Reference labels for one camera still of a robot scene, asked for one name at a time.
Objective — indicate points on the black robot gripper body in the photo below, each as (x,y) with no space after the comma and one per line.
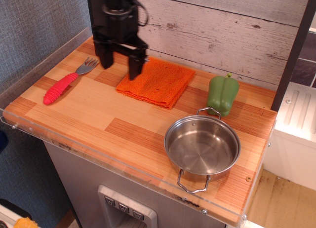
(121,30)

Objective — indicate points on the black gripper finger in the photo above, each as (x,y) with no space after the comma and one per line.
(105,54)
(135,66)

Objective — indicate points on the orange cloth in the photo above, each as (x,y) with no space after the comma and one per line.
(161,83)

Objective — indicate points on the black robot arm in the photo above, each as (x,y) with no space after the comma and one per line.
(122,4)

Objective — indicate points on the green toy bell pepper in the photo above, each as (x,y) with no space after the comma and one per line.
(222,93)

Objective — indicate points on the stainless steel pot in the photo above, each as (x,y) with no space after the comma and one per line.
(203,148)

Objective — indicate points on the grey toy kitchen cabinet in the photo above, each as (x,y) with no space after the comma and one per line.
(81,179)

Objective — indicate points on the silver dispenser panel with buttons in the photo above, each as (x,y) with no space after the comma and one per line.
(121,211)

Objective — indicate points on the yellow object at bottom left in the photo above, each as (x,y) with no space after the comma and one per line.
(25,223)

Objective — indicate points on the red handled toy fork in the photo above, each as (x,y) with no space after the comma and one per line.
(54,92)

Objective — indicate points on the dark grey left post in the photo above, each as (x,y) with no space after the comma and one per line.
(97,19)

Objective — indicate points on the dark grey post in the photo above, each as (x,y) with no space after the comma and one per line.
(294,54)
(97,19)

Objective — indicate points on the dark grey right post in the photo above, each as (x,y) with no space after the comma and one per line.
(294,54)

